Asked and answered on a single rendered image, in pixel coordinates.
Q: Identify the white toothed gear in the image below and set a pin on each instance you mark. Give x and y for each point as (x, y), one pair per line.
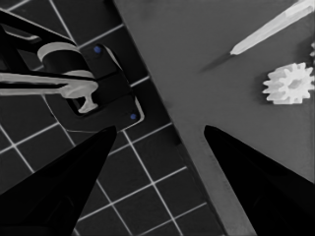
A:
(283, 93)
(313, 49)

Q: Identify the white thin T-shaped piece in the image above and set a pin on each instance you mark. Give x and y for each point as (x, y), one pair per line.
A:
(272, 28)

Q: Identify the dark robot body with pale bars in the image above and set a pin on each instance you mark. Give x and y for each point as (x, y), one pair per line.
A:
(110, 83)

